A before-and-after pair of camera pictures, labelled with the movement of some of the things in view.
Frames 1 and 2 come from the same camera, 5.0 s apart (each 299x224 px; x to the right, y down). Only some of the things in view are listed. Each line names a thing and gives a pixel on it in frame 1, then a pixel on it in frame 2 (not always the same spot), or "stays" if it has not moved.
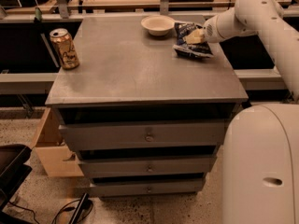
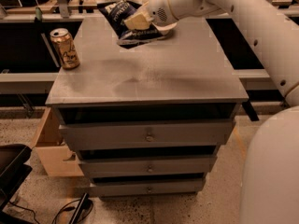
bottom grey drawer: x=147 y=188 stays
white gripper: x=210 y=32 → x=156 y=10
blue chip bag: x=191 y=50 → x=116 y=11
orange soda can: x=65 y=48 stays
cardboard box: x=49 y=145 stays
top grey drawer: x=148 y=134 stays
